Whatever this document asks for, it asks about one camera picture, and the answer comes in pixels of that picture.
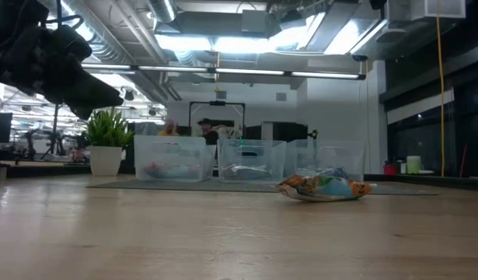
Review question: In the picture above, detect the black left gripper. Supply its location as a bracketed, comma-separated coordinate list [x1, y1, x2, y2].
[0, 23, 124, 121]

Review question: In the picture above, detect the red green granola bar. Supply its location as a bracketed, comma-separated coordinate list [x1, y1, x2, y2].
[142, 161, 173, 180]
[164, 162, 204, 180]

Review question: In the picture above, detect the green plant in white pot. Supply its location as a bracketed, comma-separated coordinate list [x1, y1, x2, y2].
[84, 107, 135, 177]

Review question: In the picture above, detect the person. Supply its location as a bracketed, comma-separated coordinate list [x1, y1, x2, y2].
[197, 117, 220, 145]
[157, 119, 181, 137]

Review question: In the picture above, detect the black beam with light strips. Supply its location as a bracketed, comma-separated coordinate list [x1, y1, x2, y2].
[81, 63, 367, 82]

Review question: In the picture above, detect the clear plastic bin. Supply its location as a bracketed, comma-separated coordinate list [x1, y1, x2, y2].
[133, 135, 217, 183]
[284, 138, 367, 183]
[217, 138, 288, 184]

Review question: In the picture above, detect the grey woven table mat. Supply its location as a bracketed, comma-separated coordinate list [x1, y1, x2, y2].
[85, 177, 441, 197]

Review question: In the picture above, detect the grey ceiling box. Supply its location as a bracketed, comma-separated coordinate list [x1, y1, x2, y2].
[241, 9, 267, 34]

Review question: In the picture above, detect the black cabinet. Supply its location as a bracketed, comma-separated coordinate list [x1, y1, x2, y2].
[261, 121, 310, 143]

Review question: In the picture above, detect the round ceiling speaker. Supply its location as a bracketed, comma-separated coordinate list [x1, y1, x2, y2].
[374, 26, 406, 44]

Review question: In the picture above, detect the pale green cup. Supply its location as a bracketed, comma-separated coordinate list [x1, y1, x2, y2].
[406, 155, 422, 175]

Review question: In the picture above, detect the white ceiling unit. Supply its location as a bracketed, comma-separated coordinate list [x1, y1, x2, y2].
[410, 0, 467, 21]

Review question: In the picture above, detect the red stick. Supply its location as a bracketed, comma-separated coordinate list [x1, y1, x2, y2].
[459, 142, 468, 178]

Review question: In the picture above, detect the silver ventilation duct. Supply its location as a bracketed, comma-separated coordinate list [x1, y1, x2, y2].
[146, 0, 178, 23]

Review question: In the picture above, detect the black rig frame with camera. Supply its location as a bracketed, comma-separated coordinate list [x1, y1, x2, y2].
[188, 100, 246, 138]

